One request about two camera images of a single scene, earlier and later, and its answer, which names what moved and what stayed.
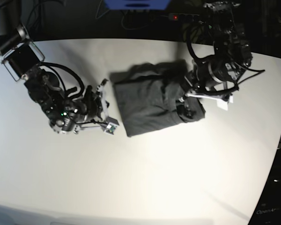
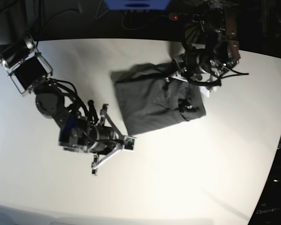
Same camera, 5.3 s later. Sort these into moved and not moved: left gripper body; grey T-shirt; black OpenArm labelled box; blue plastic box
Moved: left gripper body
Not moved: grey T-shirt; blue plastic box; black OpenArm labelled box
